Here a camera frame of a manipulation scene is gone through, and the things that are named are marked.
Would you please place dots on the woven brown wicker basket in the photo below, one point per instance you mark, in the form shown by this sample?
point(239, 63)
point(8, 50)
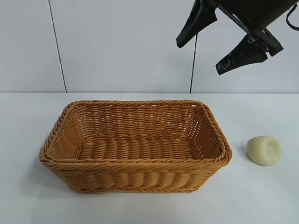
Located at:
point(140, 175)

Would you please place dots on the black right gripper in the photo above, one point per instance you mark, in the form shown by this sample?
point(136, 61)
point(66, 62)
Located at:
point(257, 11)

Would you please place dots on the pale round egg yolk pastry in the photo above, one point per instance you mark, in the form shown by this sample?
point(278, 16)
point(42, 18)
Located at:
point(262, 150)

